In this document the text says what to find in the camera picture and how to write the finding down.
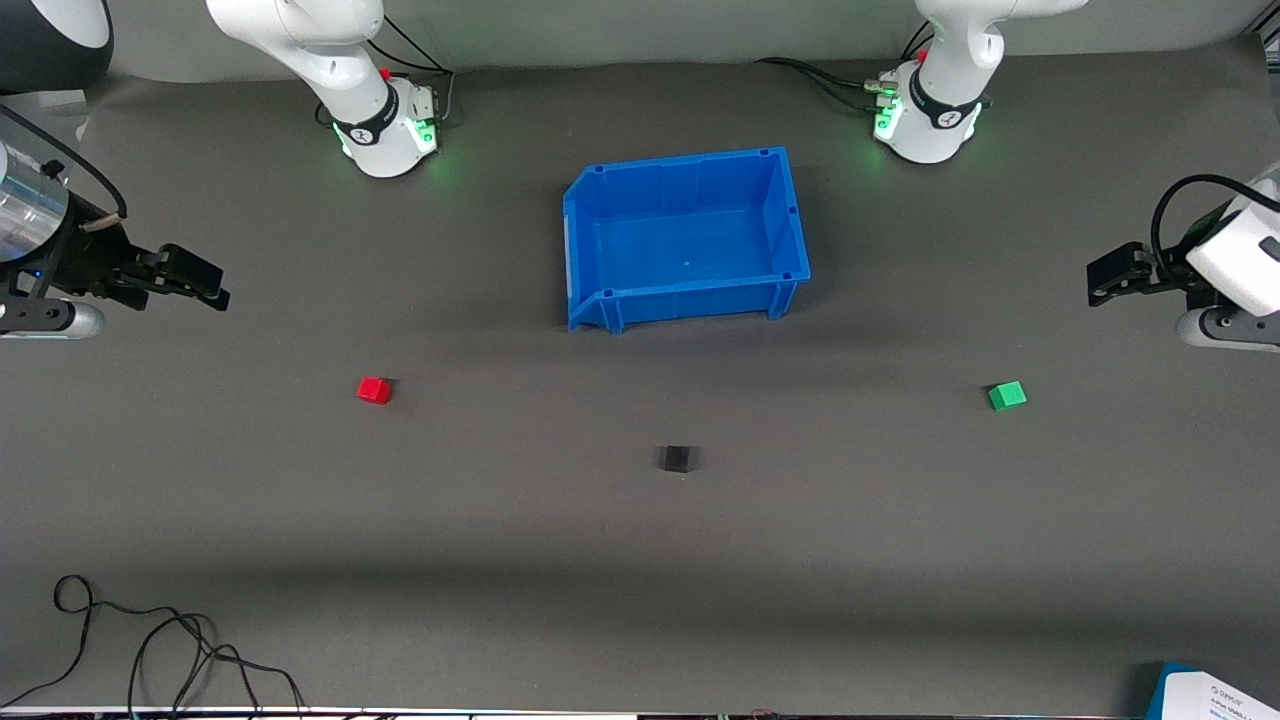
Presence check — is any black left arm base cable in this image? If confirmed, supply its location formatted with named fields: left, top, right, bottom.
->
left=755, top=57, right=896, bottom=113

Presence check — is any blue plastic storage bin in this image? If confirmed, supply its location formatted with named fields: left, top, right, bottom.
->
left=562, top=146, right=812, bottom=334

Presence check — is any dark grey table mat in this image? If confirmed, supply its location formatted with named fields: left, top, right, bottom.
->
left=0, top=40, right=1280, bottom=716

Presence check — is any black right arm base cable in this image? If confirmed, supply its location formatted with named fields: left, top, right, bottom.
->
left=365, top=15, right=457, bottom=127

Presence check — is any white blue printed box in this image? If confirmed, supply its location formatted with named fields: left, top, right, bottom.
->
left=1145, top=662, right=1280, bottom=720

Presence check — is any thin black loose cable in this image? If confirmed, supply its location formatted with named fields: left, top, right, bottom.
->
left=0, top=574, right=306, bottom=719

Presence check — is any black arm base cable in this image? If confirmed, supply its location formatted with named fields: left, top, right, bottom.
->
left=755, top=57, right=896, bottom=113
left=365, top=15, right=457, bottom=127

